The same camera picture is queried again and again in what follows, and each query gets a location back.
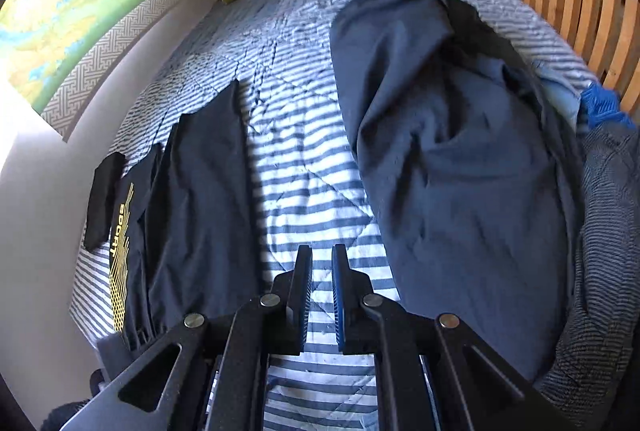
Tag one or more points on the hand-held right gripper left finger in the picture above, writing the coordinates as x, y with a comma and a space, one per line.
299, 301

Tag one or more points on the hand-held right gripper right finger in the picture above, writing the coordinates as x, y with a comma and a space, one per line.
341, 311

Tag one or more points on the black garment with yellow print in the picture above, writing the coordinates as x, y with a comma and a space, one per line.
200, 211

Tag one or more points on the bed with blue striped quilt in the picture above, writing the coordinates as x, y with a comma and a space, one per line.
300, 136

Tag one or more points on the navy blue garment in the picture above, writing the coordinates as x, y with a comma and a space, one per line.
450, 161

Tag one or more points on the grey knitted garment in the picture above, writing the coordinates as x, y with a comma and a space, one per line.
610, 261

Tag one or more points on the bright blue cloth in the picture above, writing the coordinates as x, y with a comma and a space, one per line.
605, 106

